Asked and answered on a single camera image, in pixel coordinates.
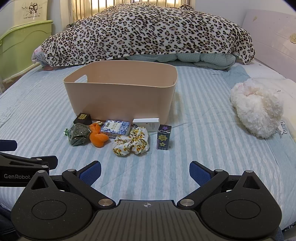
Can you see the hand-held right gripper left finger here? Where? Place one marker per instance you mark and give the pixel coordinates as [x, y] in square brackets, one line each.
[90, 173]

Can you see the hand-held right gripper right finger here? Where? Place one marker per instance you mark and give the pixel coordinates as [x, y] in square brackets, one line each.
[200, 173]

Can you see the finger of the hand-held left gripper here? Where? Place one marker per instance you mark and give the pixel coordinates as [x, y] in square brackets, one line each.
[27, 160]
[8, 145]

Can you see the blue striped bed sheet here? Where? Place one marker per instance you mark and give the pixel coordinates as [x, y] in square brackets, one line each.
[208, 143]

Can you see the orange plush toy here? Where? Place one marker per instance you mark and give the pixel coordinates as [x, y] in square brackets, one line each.
[98, 138]

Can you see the green patterned pouch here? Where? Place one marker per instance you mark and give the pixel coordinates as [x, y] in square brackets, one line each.
[78, 135]

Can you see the floral white scrunchie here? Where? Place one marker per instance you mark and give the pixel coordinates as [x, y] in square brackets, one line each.
[129, 142]

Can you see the blue white patterned box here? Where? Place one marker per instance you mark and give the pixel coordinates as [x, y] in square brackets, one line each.
[114, 128]

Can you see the dark purple star box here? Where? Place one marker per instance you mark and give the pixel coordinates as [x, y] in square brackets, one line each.
[163, 138]

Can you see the small black box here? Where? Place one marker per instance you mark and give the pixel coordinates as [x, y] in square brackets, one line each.
[82, 118]

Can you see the white rectangular box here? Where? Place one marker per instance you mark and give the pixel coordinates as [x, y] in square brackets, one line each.
[148, 124]

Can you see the beige plastic storage bin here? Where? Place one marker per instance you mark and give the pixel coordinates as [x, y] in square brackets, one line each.
[120, 102]

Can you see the white fluffy plush toy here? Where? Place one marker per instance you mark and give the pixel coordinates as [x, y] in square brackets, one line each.
[256, 109]

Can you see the green plastic cabinet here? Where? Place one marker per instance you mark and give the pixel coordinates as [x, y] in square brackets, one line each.
[20, 51]

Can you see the pink floral cloth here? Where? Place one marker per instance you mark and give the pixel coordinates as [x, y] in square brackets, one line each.
[38, 54]

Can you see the green checked quilt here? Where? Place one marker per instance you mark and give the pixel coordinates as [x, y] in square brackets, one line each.
[201, 59]

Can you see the leopard print blanket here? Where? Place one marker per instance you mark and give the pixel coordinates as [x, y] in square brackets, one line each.
[148, 34]

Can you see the striped yellow curtain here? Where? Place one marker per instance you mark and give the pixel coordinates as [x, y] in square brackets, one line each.
[92, 7]

